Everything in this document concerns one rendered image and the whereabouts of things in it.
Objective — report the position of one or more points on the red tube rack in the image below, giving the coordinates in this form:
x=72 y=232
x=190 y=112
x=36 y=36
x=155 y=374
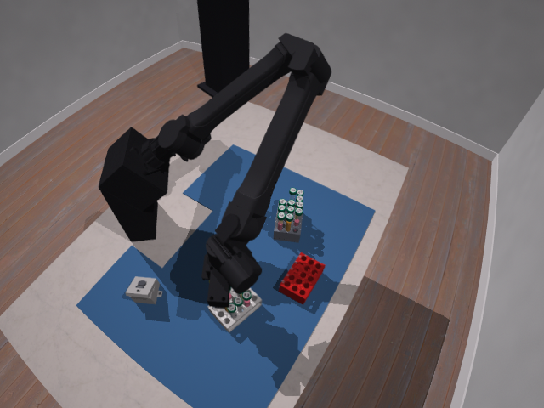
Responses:
x=307 y=272

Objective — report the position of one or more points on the orange tube with green cap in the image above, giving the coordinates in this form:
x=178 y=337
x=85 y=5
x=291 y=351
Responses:
x=289 y=218

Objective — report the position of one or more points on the blue bench mat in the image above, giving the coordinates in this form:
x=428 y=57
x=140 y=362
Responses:
x=180 y=343

